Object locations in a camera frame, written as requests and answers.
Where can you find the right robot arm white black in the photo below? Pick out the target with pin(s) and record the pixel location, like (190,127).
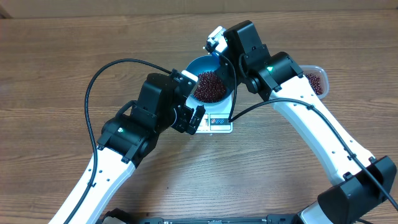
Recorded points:
(359,181)

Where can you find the white digital kitchen scale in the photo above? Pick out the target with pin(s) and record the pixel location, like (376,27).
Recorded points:
(215,119)

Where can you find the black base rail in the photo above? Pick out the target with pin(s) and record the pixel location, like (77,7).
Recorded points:
(214,220)

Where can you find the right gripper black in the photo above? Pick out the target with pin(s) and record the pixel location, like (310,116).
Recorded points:
(229,77)

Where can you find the red beans in bowl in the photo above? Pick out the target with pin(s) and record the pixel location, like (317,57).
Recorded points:
(210,88)

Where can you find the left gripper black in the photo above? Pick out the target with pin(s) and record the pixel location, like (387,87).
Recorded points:
(183,125)

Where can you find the blue plastic measuring scoop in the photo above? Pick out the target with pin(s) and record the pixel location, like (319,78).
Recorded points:
(215,55)

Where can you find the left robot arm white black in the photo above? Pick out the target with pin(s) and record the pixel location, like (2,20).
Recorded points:
(129,137)

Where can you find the clear plastic container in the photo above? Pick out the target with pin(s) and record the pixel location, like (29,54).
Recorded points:
(318,71)

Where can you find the teal metal bowl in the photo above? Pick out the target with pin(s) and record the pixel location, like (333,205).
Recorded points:
(205,64)

